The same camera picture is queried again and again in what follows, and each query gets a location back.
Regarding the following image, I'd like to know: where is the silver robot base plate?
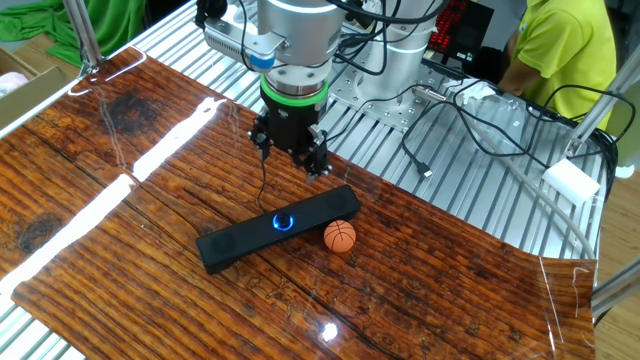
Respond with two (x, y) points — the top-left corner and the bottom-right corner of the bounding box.
(327, 64), (471, 134)

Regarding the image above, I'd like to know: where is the wood grain table mat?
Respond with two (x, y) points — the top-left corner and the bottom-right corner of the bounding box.
(0, 45), (599, 360)

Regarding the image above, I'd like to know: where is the thin black speaker cable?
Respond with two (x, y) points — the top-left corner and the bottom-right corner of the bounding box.
(255, 149), (269, 215)

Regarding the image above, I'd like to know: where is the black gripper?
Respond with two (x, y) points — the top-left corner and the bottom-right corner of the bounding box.
(248, 93), (333, 186)

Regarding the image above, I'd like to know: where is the pink soft item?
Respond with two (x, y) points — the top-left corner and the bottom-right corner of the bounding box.
(0, 71), (30, 99)

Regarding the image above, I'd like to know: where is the black USB cable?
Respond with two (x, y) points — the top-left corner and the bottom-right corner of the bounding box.
(399, 84), (435, 180)

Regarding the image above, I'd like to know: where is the person in yellow shirt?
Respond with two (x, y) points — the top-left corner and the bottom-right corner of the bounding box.
(497, 0), (620, 132)

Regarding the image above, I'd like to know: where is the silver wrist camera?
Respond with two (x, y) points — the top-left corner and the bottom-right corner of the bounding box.
(202, 17), (289, 71)

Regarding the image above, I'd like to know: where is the aluminium frame post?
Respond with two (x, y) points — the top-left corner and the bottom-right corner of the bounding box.
(562, 57), (640, 160)
(591, 257), (640, 320)
(62, 0), (107, 77)

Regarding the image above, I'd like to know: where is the white power adapter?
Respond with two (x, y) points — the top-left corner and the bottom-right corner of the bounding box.
(541, 158), (602, 207)

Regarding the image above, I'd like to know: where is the black cable bundle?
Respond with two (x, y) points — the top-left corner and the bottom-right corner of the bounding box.
(593, 128), (621, 201)

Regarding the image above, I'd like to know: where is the black speaker bar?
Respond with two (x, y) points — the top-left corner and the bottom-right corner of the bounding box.
(195, 184), (362, 275)

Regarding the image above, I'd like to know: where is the green cloth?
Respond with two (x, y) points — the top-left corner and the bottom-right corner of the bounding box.
(0, 0), (148, 69)

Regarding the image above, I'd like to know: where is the grey hose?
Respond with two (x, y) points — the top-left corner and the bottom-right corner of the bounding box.
(462, 117), (598, 260)

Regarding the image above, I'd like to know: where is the small orange basketball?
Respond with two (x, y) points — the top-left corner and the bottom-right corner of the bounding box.
(323, 219), (358, 253)

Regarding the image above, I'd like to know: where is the clear plastic wrapper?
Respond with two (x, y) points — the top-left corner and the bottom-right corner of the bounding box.
(459, 79), (532, 120)

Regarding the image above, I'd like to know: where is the cardboard box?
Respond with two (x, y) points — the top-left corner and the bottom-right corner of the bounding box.
(0, 47), (70, 132)

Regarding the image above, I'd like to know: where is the black knob with blue ring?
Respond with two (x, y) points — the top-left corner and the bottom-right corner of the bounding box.
(272, 211), (295, 233)

